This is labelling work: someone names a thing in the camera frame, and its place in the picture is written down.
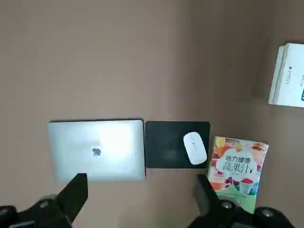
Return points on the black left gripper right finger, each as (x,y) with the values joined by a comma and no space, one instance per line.
(209,204)

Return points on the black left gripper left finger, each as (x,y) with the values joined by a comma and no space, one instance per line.
(69,202)

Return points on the colourful juice recipe book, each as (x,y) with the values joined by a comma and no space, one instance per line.
(237,164)

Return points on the silver laptop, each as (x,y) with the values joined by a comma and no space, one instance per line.
(95,152)

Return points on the thick white blue book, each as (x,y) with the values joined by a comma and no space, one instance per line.
(289,78)

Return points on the white computer mouse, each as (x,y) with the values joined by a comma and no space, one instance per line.
(194,147)

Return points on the black mouse mat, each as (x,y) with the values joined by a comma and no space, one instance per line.
(166,147)

